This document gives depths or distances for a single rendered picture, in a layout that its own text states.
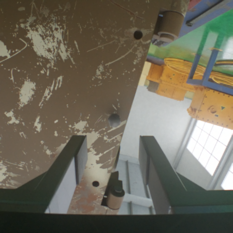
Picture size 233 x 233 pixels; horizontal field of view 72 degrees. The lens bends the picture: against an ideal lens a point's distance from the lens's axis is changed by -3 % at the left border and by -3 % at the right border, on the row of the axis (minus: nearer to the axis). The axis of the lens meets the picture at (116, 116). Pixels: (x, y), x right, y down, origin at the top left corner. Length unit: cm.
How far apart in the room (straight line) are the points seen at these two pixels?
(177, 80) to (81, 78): 626
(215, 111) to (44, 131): 330
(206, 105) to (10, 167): 324
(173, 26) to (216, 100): 321
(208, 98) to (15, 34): 324
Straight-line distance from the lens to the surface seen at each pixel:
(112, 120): 25
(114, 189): 34
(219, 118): 356
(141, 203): 1303
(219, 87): 348
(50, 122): 29
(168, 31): 27
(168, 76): 638
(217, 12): 59
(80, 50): 27
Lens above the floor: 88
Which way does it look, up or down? 14 degrees up
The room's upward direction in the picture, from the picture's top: 164 degrees counter-clockwise
